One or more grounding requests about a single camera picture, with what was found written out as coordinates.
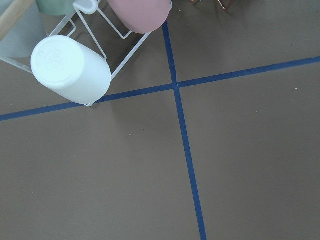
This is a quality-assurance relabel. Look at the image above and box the white wire cup rack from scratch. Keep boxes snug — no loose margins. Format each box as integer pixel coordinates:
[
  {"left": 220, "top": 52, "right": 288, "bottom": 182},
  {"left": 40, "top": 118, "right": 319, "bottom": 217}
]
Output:
[{"left": 0, "top": 0, "right": 152, "bottom": 108}]

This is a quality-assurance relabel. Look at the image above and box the wooden plank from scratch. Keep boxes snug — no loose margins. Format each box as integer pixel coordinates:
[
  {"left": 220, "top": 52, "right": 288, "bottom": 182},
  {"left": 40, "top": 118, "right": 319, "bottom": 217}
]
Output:
[{"left": 0, "top": 0, "right": 35, "bottom": 41}]

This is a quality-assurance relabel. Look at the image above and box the green cup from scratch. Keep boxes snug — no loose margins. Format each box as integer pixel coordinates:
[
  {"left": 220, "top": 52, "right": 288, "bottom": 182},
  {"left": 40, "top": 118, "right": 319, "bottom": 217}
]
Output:
[{"left": 36, "top": 0, "right": 75, "bottom": 16}]

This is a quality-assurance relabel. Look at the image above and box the white cup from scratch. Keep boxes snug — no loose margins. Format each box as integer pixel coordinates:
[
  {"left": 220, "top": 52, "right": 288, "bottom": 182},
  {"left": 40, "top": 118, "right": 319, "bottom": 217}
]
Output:
[{"left": 30, "top": 35, "right": 111, "bottom": 106}]

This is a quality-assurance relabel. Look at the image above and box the pink cup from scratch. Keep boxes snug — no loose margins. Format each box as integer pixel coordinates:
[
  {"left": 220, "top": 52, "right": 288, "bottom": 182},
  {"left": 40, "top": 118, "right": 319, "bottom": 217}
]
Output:
[{"left": 108, "top": 0, "right": 172, "bottom": 34}]

